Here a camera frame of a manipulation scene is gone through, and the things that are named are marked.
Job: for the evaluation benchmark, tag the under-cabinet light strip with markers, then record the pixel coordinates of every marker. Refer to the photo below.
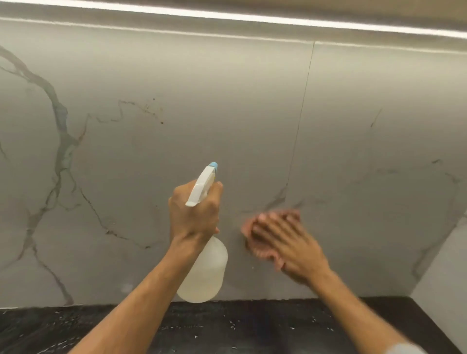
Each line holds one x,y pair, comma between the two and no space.
233,16

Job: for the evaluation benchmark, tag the person's left forearm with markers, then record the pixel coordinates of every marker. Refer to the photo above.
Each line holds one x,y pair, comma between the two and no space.
135,302

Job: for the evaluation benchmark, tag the person's right forearm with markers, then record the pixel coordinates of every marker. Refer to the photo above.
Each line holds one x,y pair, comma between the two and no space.
361,313

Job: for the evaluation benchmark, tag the pink cleaning cloth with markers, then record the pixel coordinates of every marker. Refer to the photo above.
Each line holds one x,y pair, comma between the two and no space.
261,237

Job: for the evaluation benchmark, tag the person's right fingers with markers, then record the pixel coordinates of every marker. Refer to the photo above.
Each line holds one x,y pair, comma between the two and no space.
272,229

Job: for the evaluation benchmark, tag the person's left fingers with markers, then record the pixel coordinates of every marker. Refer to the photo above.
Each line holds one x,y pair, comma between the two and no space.
215,204

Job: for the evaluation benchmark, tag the person's right hand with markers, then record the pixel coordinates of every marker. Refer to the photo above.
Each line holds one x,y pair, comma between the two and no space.
292,244

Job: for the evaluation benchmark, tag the person's left hand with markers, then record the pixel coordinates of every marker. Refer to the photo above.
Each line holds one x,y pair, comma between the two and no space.
191,218

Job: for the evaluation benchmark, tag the white spray bottle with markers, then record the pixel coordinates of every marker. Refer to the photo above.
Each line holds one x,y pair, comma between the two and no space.
204,262

